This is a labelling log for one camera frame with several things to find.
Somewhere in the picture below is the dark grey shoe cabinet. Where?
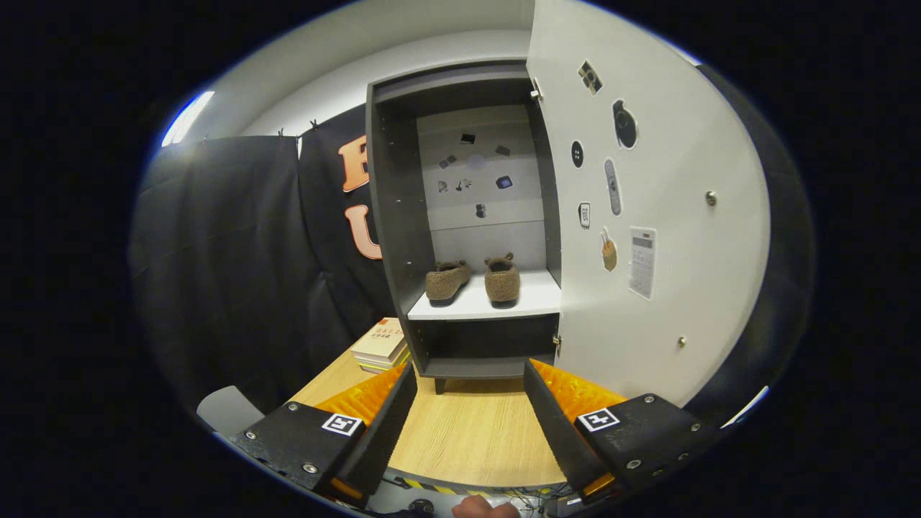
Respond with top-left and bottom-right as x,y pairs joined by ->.
366,60 -> 563,395

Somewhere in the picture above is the black backdrop cloth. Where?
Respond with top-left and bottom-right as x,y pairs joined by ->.
130,63 -> 817,432

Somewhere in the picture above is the tangle of black cables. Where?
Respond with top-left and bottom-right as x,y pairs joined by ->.
496,483 -> 576,504

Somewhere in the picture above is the yellow edged book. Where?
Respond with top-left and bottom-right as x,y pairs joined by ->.
356,349 -> 409,370

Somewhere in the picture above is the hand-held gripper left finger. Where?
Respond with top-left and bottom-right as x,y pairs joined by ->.
229,360 -> 419,510

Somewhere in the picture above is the brown fuzzy shoe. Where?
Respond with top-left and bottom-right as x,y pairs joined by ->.
425,260 -> 473,307
483,252 -> 521,308

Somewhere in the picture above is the narrow ceiling light strip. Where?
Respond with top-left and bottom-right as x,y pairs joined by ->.
160,90 -> 217,148

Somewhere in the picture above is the beige cover book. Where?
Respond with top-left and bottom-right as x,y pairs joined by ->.
350,317 -> 407,363

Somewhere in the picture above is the beige shoe cabinet door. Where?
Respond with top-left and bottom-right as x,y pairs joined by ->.
525,0 -> 772,409

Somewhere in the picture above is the row of black cloth clips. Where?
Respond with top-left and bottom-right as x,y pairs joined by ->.
201,119 -> 321,143

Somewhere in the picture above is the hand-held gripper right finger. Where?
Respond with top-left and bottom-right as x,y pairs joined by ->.
523,358 -> 724,504

